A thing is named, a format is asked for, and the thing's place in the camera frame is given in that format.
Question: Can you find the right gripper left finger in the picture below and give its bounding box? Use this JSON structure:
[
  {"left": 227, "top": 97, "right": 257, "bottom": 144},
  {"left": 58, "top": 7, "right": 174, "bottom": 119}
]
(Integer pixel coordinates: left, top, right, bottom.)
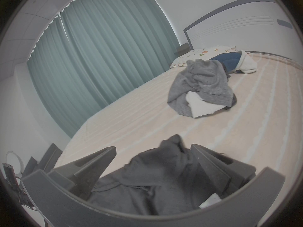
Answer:
[{"left": 47, "top": 146, "right": 117, "bottom": 201}]

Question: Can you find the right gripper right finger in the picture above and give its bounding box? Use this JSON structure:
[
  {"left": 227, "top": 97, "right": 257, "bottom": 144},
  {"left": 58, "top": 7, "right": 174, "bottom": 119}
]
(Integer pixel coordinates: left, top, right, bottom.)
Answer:
[{"left": 190, "top": 144, "right": 257, "bottom": 196}]

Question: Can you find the black T-shirt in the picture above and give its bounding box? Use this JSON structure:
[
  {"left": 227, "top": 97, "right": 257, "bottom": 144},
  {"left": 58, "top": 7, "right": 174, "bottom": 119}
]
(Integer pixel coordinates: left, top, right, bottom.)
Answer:
[{"left": 86, "top": 134, "right": 239, "bottom": 216}]

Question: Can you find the bed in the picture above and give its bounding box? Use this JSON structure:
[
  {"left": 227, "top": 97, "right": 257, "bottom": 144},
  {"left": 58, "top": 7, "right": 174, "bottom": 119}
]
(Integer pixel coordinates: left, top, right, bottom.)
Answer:
[{"left": 53, "top": 0, "right": 303, "bottom": 212}]

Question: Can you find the pile of clothes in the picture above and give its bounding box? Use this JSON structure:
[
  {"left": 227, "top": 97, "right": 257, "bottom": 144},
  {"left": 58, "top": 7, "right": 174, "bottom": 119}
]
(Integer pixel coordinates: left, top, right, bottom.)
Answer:
[{"left": 167, "top": 51, "right": 258, "bottom": 118}]

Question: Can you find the black chest of drawers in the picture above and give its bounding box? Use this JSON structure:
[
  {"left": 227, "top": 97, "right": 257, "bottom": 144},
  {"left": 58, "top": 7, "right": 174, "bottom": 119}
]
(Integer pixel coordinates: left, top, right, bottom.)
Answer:
[{"left": 23, "top": 143, "right": 63, "bottom": 175}]

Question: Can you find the blue-green curtain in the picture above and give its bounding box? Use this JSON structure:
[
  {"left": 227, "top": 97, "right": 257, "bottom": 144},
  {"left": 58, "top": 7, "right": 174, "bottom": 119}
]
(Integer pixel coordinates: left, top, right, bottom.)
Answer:
[{"left": 27, "top": 0, "right": 180, "bottom": 139}]

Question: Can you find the white printed pillow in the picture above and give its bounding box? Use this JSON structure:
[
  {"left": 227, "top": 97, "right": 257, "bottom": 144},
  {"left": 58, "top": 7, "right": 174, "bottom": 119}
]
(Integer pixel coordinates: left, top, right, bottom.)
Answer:
[{"left": 170, "top": 46, "right": 237, "bottom": 68}]

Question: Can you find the grey bedside table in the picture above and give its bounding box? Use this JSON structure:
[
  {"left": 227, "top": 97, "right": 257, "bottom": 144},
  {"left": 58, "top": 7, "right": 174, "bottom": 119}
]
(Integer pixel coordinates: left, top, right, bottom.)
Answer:
[{"left": 176, "top": 44, "right": 190, "bottom": 55}]

